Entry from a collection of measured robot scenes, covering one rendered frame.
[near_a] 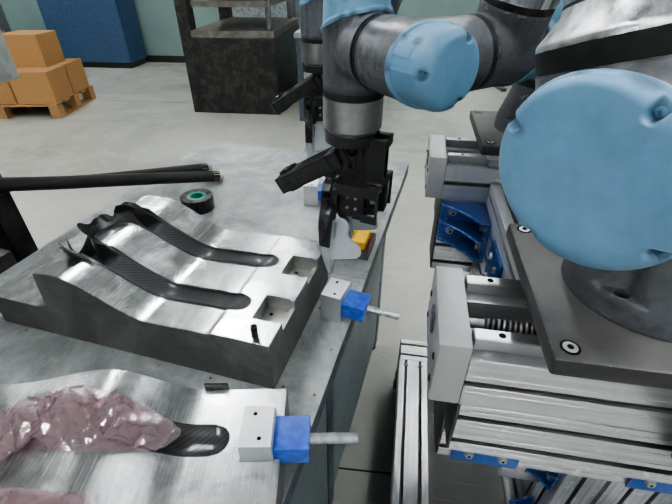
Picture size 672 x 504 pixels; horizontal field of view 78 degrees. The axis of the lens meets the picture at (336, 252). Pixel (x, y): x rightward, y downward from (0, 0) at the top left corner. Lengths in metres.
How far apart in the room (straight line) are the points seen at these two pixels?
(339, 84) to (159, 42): 7.44
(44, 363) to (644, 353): 0.77
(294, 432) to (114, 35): 7.31
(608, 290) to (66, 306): 0.70
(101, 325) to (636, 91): 0.69
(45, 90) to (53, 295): 4.62
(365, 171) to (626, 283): 0.31
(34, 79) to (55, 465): 4.93
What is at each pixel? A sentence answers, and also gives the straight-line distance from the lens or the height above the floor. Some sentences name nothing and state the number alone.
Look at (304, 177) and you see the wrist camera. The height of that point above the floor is 1.06.
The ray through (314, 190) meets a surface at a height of 0.84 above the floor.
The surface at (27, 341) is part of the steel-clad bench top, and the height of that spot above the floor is 0.80.
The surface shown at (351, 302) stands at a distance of 0.69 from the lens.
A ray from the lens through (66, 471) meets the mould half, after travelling 0.53.
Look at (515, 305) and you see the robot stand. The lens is 0.53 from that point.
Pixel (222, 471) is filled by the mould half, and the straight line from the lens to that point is 0.52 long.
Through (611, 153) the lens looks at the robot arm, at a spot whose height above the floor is 1.22.
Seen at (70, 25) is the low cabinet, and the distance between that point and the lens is 7.95.
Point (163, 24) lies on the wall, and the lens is 7.82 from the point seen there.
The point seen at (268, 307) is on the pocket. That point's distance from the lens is 0.66.
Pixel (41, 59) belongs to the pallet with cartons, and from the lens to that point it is 5.49.
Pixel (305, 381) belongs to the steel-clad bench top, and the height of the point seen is 0.80.
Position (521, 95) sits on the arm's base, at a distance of 0.87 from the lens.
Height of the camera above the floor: 1.30
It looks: 35 degrees down
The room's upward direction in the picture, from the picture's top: straight up
